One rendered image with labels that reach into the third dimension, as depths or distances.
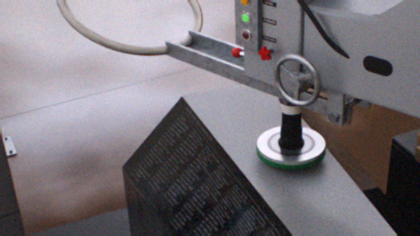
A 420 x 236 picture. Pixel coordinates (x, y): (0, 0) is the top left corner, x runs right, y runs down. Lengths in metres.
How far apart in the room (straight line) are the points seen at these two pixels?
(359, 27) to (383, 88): 0.17
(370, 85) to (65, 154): 2.47
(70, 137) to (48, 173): 0.36
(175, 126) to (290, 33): 0.80
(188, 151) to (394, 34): 0.96
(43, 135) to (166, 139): 1.75
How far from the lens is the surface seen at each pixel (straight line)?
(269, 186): 2.13
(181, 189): 2.38
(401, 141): 2.63
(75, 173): 3.86
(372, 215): 2.04
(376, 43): 1.80
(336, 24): 1.84
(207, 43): 2.36
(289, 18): 1.91
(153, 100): 4.46
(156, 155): 2.58
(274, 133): 2.27
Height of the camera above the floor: 2.10
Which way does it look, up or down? 33 degrees down
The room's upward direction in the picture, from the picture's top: straight up
